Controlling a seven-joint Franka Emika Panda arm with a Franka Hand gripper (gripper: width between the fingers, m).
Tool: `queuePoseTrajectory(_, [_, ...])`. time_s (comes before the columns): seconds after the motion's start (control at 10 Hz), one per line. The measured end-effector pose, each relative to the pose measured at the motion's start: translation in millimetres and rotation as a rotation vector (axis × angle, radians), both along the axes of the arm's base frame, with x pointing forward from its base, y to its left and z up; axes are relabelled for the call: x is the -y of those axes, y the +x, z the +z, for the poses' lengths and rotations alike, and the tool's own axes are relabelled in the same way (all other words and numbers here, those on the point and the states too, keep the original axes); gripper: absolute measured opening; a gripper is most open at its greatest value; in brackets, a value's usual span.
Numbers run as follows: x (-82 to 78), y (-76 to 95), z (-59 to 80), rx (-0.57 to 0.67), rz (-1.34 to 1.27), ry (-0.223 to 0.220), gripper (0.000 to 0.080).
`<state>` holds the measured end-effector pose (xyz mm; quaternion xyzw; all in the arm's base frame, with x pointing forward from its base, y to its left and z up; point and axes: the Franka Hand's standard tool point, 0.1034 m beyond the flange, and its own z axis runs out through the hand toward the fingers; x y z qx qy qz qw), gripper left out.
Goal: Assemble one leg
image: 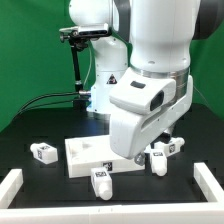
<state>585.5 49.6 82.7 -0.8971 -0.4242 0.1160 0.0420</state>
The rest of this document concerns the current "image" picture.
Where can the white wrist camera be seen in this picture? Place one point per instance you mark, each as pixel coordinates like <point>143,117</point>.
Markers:
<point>142,95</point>

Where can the white square tabletop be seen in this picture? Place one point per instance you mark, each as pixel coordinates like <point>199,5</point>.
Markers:
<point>86,153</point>

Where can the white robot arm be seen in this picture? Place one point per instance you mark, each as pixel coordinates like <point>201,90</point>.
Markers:
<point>160,32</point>

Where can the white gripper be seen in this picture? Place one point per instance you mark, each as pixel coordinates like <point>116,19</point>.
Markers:
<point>130,133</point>

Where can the camera on black stand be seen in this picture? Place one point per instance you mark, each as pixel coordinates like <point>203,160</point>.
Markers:
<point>78,38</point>

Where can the white U-shaped fence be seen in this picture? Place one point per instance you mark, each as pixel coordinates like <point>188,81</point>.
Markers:
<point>209,212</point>

